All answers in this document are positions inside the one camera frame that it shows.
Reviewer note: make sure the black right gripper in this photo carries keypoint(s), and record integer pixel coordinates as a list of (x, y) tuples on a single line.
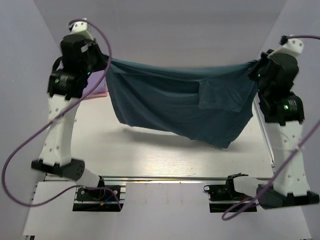
[(265, 58)]

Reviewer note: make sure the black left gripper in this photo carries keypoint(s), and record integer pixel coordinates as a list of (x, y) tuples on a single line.
[(92, 45)]

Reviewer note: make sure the teal blue t shirt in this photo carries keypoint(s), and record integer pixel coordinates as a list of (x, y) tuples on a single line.
[(208, 104)]

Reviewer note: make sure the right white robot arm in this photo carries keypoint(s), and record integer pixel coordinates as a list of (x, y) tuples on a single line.
[(284, 117)]

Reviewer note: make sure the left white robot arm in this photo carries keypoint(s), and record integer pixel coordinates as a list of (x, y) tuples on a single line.
[(55, 157)]

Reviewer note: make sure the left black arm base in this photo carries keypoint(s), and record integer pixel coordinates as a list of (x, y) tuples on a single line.
[(99, 200)]

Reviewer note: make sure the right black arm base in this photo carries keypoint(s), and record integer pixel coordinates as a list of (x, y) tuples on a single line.
[(237, 187)]

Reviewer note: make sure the lavender folded t shirt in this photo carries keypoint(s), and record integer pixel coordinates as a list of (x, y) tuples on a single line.
[(92, 81)]

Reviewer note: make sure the pink folded t shirt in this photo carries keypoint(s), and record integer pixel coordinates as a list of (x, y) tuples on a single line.
[(95, 95)]

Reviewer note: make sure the aluminium front rail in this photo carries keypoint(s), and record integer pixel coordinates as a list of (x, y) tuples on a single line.
[(51, 177)]

